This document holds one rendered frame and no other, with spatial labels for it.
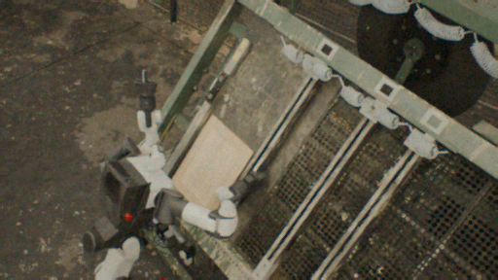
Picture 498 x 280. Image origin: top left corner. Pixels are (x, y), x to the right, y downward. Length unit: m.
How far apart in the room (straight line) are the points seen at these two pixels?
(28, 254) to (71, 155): 1.00
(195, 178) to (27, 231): 1.59
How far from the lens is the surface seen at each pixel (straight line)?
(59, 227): 4.12
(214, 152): 2.94
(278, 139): 2.65
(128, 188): 2.41
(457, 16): 2.58
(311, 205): 2.53
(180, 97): 3.16
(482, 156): 2.26
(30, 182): 4.48
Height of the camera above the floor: 3.21
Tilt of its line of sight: 43 degrees down
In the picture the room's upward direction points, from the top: 8 degrees clockwise
